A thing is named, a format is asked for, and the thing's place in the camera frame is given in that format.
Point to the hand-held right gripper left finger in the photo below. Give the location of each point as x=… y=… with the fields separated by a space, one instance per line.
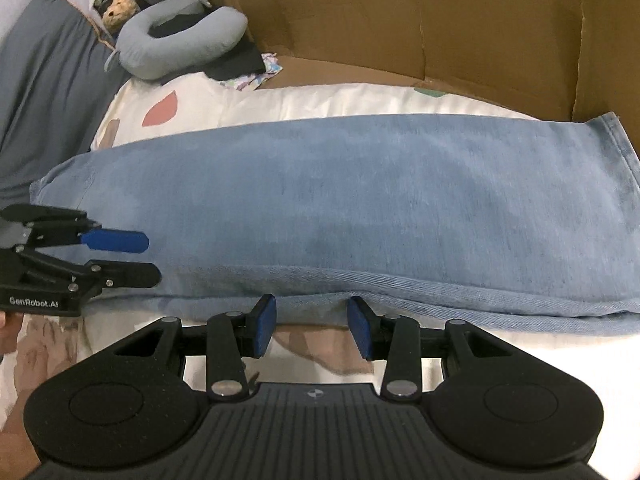
x=262 y=325

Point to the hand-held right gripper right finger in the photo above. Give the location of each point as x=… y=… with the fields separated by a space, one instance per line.
x=360 y=327

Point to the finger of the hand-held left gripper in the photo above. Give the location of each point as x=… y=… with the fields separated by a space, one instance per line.
x=130 y=275
x=117 y=241

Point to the blue denim pants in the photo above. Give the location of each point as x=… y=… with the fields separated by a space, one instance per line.
x=350 y=200

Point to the person's left hand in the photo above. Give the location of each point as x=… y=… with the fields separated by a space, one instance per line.
x=6 y=330

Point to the dark grey pillow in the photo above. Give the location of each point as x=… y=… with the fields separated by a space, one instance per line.
x=45 y=85

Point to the grey neck pillow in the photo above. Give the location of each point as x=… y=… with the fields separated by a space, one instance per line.
x=150 y=60

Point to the floral patterned cloth scrap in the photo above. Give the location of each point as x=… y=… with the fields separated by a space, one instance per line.
x=250 y=80

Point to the black cloth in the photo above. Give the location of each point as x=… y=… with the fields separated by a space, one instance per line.
x=235 y=62

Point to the cream bear print blanket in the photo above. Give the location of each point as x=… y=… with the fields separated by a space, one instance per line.
x=300 y=102

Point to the small teddy bear toy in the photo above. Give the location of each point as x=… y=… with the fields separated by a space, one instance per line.
x=120 y=10

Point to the flattened brown cardboard box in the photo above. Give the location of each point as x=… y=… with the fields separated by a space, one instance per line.
x=450 y=20

